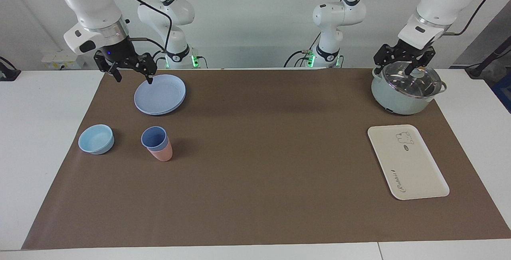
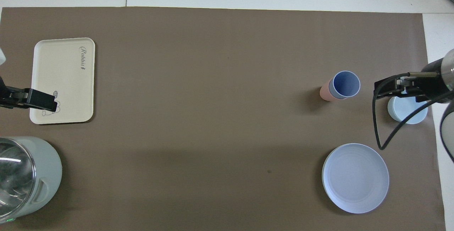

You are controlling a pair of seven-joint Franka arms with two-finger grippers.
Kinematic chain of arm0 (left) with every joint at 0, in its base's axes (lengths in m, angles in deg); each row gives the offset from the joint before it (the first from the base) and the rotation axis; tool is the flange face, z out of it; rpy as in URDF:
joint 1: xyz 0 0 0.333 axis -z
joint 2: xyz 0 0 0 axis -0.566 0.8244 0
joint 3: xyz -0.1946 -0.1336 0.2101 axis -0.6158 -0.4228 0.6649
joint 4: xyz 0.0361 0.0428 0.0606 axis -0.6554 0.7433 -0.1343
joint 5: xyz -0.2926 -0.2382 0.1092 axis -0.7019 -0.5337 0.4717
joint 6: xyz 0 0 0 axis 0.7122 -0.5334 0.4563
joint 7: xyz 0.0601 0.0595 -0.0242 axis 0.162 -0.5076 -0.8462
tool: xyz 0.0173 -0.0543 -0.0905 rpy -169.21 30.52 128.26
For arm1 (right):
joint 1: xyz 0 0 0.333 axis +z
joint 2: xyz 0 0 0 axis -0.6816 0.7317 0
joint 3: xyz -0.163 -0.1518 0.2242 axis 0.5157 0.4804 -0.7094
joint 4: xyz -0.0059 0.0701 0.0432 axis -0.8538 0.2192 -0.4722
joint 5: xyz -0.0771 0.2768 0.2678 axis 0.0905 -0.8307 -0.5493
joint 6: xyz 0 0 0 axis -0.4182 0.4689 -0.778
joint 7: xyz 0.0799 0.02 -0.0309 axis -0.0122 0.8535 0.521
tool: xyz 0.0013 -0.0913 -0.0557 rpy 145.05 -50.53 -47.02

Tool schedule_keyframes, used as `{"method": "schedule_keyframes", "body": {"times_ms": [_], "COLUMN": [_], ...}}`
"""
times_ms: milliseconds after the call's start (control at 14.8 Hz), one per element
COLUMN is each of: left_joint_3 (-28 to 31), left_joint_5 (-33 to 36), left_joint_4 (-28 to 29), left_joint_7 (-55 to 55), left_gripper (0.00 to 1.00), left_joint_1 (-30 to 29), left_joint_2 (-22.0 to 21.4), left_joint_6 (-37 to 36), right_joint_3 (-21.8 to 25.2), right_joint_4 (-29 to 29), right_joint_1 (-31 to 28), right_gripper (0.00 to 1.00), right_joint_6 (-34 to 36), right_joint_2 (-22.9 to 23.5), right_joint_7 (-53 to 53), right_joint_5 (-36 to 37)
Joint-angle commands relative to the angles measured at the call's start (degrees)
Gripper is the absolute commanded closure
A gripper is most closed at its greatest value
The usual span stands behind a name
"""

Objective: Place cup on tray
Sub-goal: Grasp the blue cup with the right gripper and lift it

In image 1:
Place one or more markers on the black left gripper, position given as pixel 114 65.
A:
pixel 409 51

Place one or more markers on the black stand leg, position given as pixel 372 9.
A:
pixel 485 62

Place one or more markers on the pink plastic cup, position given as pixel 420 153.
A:
pixel 162 155

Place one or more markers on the white wall socket box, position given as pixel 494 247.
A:
pixel 60 59

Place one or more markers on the glass pot lid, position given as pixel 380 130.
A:
pixel 423 85

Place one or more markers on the pale green cooking pot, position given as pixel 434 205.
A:
pixel 393 99

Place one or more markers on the cream rabbit print tray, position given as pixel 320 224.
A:
pixel 407 164

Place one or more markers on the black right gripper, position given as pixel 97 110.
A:
pixel 116 52

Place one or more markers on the brown table mat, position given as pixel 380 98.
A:
pixel 255 172

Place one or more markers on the pale blue plate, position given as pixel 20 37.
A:
pixel 159 96

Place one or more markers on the blue box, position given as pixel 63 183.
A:
pixel 504 92

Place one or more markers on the blue plastic cup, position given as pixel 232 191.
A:
pixel 153 137

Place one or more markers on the light blue bowl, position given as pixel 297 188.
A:
pixel 96 139

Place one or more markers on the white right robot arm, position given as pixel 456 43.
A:
pixel 90 0

